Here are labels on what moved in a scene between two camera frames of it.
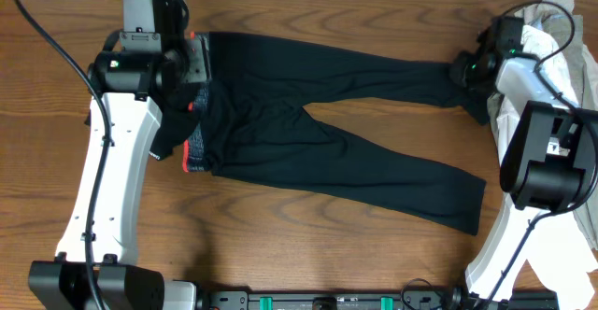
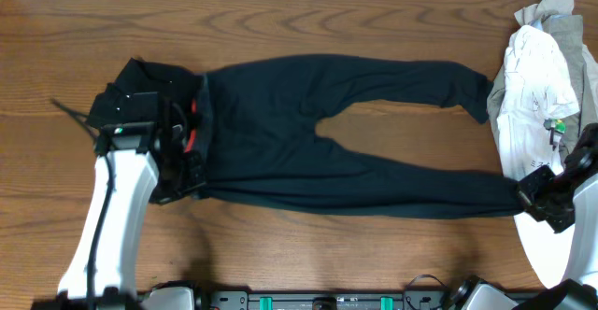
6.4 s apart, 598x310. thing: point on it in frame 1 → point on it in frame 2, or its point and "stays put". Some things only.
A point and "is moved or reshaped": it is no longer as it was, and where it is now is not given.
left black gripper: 188,63 → 192,171
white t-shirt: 555,243 stays put
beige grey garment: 554,7 stays put
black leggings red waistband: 249,122 is moved or reshaped
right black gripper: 464,58 → 526,190
